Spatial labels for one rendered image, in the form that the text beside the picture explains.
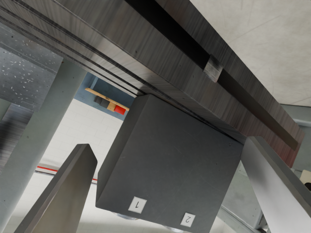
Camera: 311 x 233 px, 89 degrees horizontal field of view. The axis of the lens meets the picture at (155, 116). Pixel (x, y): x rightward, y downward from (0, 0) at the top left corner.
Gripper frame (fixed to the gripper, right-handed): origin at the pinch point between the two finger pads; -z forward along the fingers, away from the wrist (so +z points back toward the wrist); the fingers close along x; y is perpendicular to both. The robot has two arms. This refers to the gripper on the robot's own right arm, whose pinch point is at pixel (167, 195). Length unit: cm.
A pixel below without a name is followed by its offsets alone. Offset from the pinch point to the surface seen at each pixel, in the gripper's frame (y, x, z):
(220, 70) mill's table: -0.6, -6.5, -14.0
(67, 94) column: 16, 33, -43
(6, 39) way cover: -3, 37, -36
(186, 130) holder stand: 10.1, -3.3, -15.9
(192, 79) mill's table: -0.7, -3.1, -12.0
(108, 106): 195, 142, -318
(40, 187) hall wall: 339, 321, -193
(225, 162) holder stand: 17.5, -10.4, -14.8
